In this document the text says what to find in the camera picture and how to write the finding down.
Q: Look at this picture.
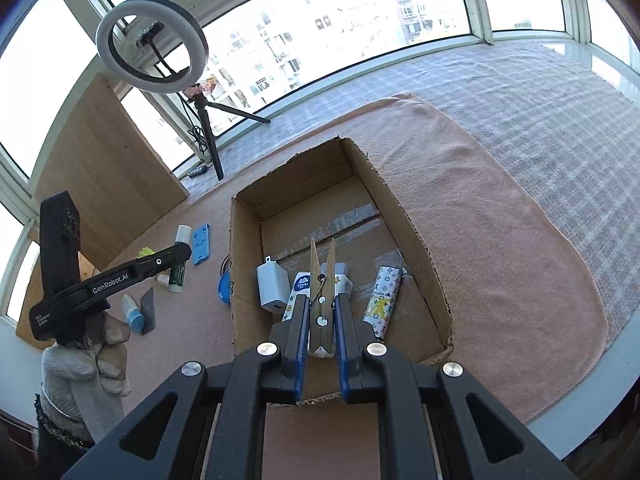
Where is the white window frame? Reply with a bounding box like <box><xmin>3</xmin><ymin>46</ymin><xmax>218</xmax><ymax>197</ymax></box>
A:
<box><xmin>0</xmin><ymin>0</ymin><xmax>640</xmax><ymax>321</ymax></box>

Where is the green glue stick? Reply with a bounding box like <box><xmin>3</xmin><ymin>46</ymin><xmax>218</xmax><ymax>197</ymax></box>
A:
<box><xmin>168</xmin><ymin>224</ymin><xmax>192</xmax><ymax>295</ymax></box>

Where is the black phone clamp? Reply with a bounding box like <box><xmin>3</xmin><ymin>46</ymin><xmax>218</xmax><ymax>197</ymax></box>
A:
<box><xmin>136</xmin><ymin>20</ymin><xmax>173</xmax><ymax>78</ymax></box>

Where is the white ring light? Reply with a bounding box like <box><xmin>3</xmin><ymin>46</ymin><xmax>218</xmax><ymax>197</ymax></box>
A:
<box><xmin>95</xmin><ymin>0</ymin><xmax>209</xmax><ymax>94</ymax></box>

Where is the white charger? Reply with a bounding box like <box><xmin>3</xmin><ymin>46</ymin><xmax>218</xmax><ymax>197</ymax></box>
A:
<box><xmin>256</xmin><ymin>255</ymin><xmax>292</xmax><ymax>317</ymax></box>

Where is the white bottle with blue cap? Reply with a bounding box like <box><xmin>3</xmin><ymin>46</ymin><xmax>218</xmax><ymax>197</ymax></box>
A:
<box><xmin>121</xmin><ymin>293</ymin><xmax>146</xmax><ymax>335</ymax></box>

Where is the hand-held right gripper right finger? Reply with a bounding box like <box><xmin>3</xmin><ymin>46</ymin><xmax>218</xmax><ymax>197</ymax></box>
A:
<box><xmin>334</xmin><ymin>293</ymin><xmax>581</xmax><ymax>480</ymax></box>

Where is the plaid white mat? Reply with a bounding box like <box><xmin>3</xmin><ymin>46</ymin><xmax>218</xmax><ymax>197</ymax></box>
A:
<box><xmin>189</xmin><ymin>41</ymin><xmax>640</xmax><ymax>352</ymax></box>

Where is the pine plank panel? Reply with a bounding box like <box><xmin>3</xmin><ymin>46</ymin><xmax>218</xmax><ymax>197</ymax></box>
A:
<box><xmin>15</xmin><ymin>255</ymin><xmax>57</xmax><ymax>345</ymax></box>

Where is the cardboard box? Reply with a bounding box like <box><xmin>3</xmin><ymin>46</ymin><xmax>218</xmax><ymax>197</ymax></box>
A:
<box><xmin>229</xmin><ymin>134</ymin><xmax>454</xmax><ymax>404</ymax></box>

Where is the black ring light cable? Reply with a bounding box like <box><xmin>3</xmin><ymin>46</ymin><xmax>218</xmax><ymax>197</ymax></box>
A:
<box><xmin>182</xmin><ymin>96</ymin><xmax>208</xmax><ymax>156</ymax></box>

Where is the black tripod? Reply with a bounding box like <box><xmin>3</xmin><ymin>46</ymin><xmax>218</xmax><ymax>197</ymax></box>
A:
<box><xmin>182</xmin><ymin>84</ymin><xmax>272</xmax><ymax>181</ymax></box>

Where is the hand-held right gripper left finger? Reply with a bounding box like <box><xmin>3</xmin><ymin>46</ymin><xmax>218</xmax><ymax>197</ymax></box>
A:
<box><xmin>60</xmin><ymin>294</ymin><xmax>311</xmax><ymax>480</ymax></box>

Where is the pink blanket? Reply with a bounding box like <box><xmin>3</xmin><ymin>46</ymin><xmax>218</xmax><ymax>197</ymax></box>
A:
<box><xmin>50</xmin><ymin>92</ymin><xmax>609</xmax><ymax>480</ymax></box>

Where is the dark grey card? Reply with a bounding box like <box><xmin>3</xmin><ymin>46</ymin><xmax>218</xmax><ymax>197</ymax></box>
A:
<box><xmin>138</xmin><ymin>287</ymin><xmax>157</xmax><ymax>336</ymax></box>

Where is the large light wood board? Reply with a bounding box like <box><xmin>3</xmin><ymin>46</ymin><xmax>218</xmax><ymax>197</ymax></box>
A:
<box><xmin>31</xmin><ymin>72</ymin><xmax>191</xmax><ymax>272</ymax></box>

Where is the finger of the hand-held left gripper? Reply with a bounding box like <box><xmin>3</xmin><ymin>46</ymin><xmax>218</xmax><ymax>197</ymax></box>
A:
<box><xmin>137</xmin><ymin>242</ymin><xmax>194</xmax><ymax>277</ymax></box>

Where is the wooden clothespin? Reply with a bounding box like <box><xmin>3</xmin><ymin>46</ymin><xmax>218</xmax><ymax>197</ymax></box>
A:
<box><xmin>307</xmin><ymin>237</ymin><xmax>337</xmax><ymax>360</ymax></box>

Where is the patterned tissue pack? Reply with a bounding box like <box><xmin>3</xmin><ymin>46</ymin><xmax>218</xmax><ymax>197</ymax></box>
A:
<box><xmin>280</xmin><ymin>262</ymin><xmax>354</xmax><ymax>324</ymax></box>

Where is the person's left hand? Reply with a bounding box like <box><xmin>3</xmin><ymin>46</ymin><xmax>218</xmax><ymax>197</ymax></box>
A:
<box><xmin>40</xmin><ymin>311</ymin><xmax>133</xmax><ymax>442</ymax></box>

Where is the patterned lighter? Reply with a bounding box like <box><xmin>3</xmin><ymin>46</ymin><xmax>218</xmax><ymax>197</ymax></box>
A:
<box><xmin>362</xmin><ymin>265</ymin><xmax>405</xmax><ymax>342</ymax></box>

